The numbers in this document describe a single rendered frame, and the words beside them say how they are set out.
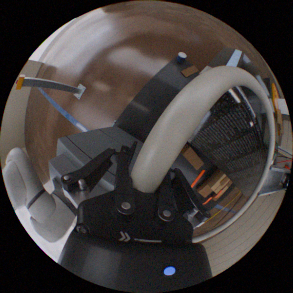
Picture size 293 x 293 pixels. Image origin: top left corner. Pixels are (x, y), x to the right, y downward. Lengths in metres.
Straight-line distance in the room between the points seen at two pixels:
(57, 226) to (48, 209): 0.07
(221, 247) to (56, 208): 6.02
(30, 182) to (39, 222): 0.14
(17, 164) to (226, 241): 6.13
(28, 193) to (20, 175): 0.06
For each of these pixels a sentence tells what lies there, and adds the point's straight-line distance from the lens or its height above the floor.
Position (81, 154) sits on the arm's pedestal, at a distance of 0.45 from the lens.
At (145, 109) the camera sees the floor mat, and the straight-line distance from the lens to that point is 1.06.
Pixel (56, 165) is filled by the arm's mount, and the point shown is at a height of 0.87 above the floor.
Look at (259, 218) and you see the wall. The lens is 5.59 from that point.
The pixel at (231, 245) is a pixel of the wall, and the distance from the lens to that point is 5.84.
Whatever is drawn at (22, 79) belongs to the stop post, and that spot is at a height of 1.02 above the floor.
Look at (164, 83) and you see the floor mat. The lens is 1.15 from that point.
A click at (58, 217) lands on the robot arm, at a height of 1.02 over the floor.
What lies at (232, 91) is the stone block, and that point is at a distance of 0.35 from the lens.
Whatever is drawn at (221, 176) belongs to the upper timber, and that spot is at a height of 0.18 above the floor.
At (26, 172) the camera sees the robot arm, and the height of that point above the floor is 1.03.
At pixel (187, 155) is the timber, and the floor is 0.14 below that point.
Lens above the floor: 1.06
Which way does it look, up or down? 74 degrees down
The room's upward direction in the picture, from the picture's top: 162 degrees counter-clockwise
